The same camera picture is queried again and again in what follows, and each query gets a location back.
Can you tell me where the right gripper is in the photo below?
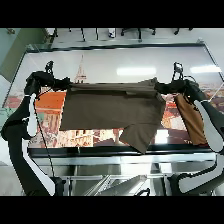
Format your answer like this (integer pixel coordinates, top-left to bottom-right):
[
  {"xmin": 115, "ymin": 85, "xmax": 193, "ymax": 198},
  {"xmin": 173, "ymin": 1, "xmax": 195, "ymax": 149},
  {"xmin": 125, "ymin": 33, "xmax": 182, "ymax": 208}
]
[{"xmin": 154, "ymin": 81, "xmax": 175, "ymax": 96}]

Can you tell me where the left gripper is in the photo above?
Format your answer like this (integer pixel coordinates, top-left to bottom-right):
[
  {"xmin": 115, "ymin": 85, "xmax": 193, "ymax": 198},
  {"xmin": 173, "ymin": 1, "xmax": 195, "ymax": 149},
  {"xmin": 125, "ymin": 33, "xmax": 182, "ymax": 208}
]
[{"xmin": 53, "ymin": 77, "xmax": 72, "ymax": 92}]

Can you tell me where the brown T-shirt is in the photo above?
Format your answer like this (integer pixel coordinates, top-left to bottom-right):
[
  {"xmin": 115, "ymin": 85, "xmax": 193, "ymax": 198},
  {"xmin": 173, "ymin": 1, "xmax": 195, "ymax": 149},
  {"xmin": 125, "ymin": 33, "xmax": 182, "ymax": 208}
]
[{"xmin": 59, "ymin": 77, "xmax": 167, "ymax": 155}]

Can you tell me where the orange-brown garment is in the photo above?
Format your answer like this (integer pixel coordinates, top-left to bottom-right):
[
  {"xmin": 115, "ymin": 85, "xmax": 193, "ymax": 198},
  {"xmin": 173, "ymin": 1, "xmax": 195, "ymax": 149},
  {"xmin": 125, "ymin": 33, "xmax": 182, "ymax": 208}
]
[{"xmin": 173, "ymin": 93, "xmax": 210, "ymax": 146}]

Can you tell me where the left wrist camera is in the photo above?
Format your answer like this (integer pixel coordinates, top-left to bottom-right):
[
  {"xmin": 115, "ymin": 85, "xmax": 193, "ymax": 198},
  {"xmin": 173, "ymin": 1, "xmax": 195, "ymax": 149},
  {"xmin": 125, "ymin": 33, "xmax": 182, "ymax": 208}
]
[{"xmin": 44, "ymin": 60, "xmax": 55, "ymax": 76}]

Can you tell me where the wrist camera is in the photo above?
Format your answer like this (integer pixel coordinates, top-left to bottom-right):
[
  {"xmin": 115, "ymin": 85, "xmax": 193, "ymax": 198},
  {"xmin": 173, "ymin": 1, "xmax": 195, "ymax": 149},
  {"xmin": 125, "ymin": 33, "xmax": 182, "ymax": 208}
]
[
  {"xmin": 44, "ymin": 60, "xmax": 55, "ymax": 76},
  {"xmin": 171, "ymin": 61, "xmax": 185, "ymax": 82}
]

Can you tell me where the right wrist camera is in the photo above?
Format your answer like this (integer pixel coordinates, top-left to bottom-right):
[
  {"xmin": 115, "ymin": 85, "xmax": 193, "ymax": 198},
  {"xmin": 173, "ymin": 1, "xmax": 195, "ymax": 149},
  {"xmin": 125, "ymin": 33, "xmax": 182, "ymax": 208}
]
[{"xmin": 171, "ymin": 61, "xmax": 185, "ymax": 82}]

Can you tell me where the black cable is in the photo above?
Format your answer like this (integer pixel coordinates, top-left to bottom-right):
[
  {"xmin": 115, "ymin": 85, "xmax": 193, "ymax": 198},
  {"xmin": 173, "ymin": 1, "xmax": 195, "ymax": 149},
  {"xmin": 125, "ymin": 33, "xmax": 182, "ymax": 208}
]
[{"xmin": 33, "ymin": 87, "xmax": 56, "ymax": 181}]

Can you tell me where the silver frame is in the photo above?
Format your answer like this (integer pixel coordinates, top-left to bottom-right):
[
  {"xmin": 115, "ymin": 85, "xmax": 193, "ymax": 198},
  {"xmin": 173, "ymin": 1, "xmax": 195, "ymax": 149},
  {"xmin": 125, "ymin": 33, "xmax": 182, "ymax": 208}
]
[{"xmin": 27, "ymin": 152, "xmax": 224, "ymax": 197}]

